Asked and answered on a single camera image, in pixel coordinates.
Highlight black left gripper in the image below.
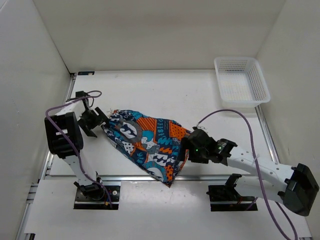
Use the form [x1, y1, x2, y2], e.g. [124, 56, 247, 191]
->
[77, 107, 109, 137]

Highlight colourful patterned shorts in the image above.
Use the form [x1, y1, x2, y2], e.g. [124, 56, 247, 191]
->
[101, 109, 191, 187]

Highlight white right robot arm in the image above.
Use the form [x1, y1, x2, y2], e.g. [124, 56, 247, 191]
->
[178, 129, 320, 217]

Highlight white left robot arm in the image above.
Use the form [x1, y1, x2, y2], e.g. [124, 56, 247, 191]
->
[44, 90, 111, 204]

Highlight blue label sticker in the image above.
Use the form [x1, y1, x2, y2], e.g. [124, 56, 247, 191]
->
[77, 71, 95, 76]

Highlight white perforated plastic basket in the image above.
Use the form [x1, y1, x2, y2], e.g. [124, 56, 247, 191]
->
[214, 56, 271, 110]

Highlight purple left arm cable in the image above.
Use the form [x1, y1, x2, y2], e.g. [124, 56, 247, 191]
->
[44, 90, 113, 208]

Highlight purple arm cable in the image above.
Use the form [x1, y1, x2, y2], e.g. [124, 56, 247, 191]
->
[44, 90, 113, 208]
[195, 108, 299, 240]

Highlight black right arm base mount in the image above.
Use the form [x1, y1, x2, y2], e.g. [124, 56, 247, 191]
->
[206, 185, 258, 212]

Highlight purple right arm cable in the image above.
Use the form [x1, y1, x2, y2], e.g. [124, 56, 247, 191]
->
[195, 108, 299, 240]

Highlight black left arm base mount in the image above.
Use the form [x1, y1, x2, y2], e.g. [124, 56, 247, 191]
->
[73, 181, 121, 211]

